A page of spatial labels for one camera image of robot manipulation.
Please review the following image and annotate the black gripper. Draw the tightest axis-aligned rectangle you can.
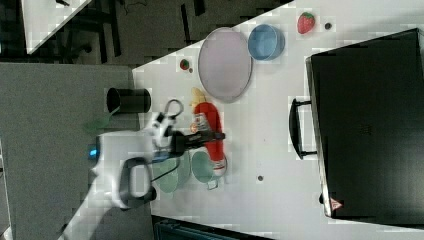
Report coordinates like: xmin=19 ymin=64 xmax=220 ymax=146
xmin=170 ymin=131 xmax=226 ymax=156

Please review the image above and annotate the red ketchup bottle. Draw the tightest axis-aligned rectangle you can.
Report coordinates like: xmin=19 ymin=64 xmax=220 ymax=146
xmin=193 ymin=102 xmax=227 ymax=176

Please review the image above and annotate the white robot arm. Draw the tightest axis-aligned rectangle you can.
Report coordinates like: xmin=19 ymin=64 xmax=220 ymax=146
xmin=58 ymin=131 xmax=225 ymax=240

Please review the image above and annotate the green metal cup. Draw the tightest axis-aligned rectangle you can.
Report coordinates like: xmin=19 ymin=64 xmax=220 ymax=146
xmin=191 ymin=151 xmax=220 ymax=190

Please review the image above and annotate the peeled banana toy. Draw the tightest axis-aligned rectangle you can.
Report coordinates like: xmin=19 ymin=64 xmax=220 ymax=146
xmin=191 ymin=87 xmax=206 ymax=107

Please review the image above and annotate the large grey round plate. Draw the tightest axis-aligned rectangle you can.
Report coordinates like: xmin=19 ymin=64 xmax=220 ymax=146
xmin=198 ymin=27 xmax=252 ymax=103

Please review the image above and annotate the small red green strawberry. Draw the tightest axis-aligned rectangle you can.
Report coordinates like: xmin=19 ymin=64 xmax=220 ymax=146
xmin=180 ymin=59 xmax=190 ymax=70

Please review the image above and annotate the black pot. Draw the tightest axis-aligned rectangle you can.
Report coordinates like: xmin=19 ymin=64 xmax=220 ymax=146
xmin=106 ymin=88 xmax=151 ymax=114

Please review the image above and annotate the blue bowl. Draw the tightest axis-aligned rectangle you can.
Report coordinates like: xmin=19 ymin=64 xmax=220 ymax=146
xmin=248 ymin=24 xmax=286 ymax=61

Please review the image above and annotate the green spatula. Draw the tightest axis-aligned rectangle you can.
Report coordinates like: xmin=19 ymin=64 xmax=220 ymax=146
xmin=83 ymin=107 xmax=120 ymax=132

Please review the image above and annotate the red strawberry toy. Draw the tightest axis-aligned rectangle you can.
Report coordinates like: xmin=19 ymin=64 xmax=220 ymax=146
xmin=297 ymin=12 xmax=315 ymax=34

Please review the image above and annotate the black camera cable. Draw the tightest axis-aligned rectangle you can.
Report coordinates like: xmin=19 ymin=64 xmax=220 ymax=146
xmin=163 ymin=98 xmax=185 ymax=118

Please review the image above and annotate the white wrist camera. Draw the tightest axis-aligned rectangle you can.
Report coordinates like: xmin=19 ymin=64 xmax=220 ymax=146
xmin=144 ymin=112 xmax=176 ymax=148

